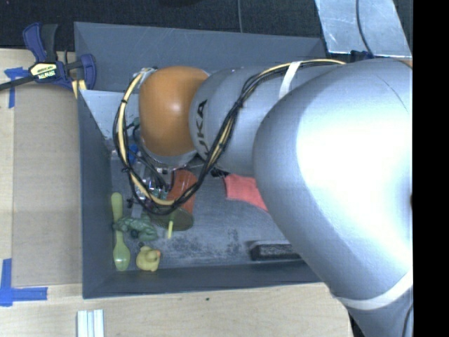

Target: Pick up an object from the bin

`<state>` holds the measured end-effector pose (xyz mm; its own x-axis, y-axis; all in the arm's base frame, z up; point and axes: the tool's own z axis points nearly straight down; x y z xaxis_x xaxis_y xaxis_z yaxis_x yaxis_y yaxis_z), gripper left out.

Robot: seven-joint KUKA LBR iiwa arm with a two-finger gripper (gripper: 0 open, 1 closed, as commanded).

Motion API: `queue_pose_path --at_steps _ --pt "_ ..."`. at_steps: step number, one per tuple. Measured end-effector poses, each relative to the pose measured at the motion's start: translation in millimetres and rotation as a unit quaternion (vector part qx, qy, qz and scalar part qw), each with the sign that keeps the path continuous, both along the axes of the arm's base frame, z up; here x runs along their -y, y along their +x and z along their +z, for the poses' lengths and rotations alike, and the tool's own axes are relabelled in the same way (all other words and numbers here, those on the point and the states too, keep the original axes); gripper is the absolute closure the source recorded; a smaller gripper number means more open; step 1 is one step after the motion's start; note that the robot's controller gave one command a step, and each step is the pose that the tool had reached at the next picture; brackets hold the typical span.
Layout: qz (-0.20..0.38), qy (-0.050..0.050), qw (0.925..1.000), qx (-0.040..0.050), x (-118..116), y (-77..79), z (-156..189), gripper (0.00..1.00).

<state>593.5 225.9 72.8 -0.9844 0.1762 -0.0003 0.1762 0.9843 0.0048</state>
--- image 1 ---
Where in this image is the green toy frog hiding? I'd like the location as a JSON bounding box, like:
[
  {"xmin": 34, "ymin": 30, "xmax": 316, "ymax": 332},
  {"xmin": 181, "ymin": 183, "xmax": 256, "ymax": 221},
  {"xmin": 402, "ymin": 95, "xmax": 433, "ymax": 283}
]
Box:
[{"xmin": 112, "ymin": 213, "xmax": 159, "ymax": 242}]

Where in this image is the grey metal bin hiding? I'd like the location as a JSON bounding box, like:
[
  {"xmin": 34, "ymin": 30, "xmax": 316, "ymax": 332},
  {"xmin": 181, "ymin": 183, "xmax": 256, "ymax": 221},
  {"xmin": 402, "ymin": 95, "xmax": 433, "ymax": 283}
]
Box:
[{"xmin": 73, "ymin": 21, "xmax": 329, "ymax": 300}]

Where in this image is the red cloth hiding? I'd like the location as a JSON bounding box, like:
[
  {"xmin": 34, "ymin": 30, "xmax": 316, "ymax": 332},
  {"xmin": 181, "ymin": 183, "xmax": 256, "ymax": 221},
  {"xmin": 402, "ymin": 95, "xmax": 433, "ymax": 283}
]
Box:
[{"xmin": 223, "ymin": 173, "xmax": 269, "ymax": 213}]

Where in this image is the dark flat block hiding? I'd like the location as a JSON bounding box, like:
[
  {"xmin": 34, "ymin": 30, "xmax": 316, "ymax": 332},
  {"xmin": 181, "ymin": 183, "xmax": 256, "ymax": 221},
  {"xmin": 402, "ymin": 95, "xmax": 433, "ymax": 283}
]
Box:
[{"xmin": 248, "ymin": 242, "xmax": 303, "ymax": 262}]

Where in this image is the flat brown cardboard board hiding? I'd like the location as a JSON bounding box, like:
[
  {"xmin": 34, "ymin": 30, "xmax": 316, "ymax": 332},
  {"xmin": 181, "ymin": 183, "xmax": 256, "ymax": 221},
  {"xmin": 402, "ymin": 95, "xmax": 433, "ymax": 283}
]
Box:
[{"xmin": 11, "ymin": 82, "xmax": 83, "ymax": 288}]

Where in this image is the yellow-green plastic spoon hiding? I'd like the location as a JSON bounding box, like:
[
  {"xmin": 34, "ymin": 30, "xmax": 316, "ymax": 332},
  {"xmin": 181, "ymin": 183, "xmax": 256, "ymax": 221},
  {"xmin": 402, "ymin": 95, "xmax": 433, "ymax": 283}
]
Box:
[{"xmin": 110, "ymin": 192, "xmax": 132, "ymax": 272}]

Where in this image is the red-brown cup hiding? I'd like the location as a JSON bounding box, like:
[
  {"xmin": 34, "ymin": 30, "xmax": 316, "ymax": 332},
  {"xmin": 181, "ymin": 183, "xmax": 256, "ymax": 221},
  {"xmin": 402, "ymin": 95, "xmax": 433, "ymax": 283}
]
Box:
[{"xmin": 153, "ymin": 169, "xmax": 199, "ymax": 232}]

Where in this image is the yellow rubber duck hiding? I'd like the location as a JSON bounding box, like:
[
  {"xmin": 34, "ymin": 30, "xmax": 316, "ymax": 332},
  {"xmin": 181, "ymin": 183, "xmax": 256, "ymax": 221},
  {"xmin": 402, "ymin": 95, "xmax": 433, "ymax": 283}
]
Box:
[{"xmin": 135, "ymin": 245, "xmax": 163, "ymax": 272}]

